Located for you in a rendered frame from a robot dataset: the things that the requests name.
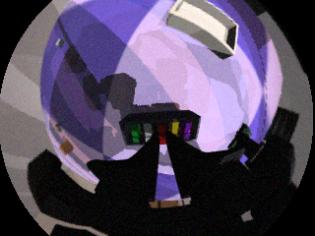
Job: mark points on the small orange cube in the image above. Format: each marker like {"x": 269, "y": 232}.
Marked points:
{"x": 66, "y": 147}

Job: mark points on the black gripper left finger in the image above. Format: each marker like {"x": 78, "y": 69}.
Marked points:
{"x": 140, "y": 169}

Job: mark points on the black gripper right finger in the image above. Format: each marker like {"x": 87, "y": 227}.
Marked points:
{"x": 190, "y": 164}

